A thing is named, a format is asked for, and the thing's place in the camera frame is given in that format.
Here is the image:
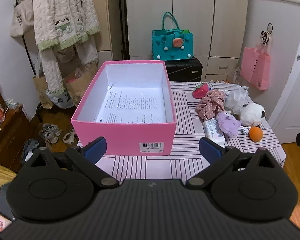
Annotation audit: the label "brown wooden cabinet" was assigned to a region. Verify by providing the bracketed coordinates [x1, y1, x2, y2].
[0, 102, 31, 173]

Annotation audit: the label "orange soft ball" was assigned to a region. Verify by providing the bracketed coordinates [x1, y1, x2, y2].
[249, 126, 263, 142]

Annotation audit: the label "brown paper bag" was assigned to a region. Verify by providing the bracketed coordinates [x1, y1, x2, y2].
[64, 66, 98, 107]
[33, 62, 56, 109]

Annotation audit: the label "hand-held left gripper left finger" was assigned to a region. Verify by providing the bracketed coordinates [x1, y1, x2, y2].
[27, 137, 119, 188]

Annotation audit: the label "black suitcase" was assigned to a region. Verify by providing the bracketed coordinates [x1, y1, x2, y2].
[164, 56, 203, 82]

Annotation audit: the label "pink cardboard box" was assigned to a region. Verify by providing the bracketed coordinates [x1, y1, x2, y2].
[71, 60, 177, 156]

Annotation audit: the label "white tissue pack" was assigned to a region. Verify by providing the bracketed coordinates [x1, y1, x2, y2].
[203, 119, 226, 147]

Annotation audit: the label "black coat stand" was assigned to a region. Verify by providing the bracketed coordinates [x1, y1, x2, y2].
[22, 32, 52, 125]

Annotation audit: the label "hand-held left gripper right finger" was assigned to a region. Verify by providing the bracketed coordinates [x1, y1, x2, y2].
[187, 137, 277, 188]

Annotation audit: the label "white panda plush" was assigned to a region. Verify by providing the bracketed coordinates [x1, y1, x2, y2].
[237, 102, 266, 135]

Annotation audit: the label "striped tablecloth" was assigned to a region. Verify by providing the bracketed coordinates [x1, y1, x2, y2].
[77, 81, 287, 180]

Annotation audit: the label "red strawberry plush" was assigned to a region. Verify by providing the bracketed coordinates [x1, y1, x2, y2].
[192, 82, 210, 99]

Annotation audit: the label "beige wardrobe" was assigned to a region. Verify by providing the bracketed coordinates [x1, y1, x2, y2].
[125, 0, 249, 83]

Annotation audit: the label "pink tote bag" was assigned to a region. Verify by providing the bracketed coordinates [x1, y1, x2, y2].
[240, 39, 271, 90]

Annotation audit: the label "pink floral scrunchie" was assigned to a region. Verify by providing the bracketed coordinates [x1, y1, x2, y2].
[196, 89, 227, 120]

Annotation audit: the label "cream fluffy pajama pants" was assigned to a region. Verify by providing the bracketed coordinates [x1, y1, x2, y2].
[40, 35, 99, 98]

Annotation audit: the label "grey sneaker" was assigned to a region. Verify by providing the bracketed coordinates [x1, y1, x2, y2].
[42, 123, 62, 137]
[39, 131, 59, 145]

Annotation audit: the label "dark plastic bag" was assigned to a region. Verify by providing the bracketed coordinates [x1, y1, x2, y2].
[21, 139, 40, 165]

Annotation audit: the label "green white plastic bag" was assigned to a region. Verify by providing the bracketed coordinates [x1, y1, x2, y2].
[47, 90, 74, 108]

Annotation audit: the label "cream fluffy pajama top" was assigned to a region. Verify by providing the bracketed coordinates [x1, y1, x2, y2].
[33, 0, 100, 53]

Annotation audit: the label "yellow blanket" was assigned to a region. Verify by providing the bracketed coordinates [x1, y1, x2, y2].
[0, 165, 17, 210]

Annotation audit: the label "beige canvas tote bag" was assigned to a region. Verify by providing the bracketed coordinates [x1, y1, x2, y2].
[10, 0, 35, 38]

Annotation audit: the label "purple plush toy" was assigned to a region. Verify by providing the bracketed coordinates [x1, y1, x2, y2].
[216, 112, 242, 136]

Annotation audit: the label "teal felt handbag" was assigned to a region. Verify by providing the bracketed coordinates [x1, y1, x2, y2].
[152, 12, 194, 61]

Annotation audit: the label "black pole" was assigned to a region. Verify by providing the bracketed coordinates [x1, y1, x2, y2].
[117, 0, 130, 61]

